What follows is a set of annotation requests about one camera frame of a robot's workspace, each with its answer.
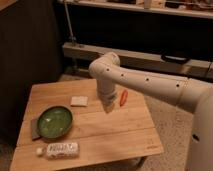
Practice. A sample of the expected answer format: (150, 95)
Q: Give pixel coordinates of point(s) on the clear plastic water bottle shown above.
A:
(56, 150)

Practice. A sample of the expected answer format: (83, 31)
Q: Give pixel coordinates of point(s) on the green round bowl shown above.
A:
(54, 122)

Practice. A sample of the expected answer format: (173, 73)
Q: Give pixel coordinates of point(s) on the metal pole stand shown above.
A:
(72, 37)

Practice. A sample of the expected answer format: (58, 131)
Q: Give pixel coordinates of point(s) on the orange carrot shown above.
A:
(123, 98)

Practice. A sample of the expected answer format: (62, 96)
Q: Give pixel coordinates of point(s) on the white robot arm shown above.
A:
(189, 94)

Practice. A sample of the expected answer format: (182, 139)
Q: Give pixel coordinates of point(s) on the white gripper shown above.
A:
(106, 92)

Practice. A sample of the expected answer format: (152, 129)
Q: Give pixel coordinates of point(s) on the black handle on shelf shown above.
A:
(172, 59)

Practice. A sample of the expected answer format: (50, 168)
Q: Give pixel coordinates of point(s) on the low white bench shelf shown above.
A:
(144, 61)

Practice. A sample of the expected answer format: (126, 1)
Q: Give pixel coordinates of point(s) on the wooden folding table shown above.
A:
(126, 132)

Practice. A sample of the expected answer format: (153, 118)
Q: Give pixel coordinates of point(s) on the white square sponge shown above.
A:
(79, 101)

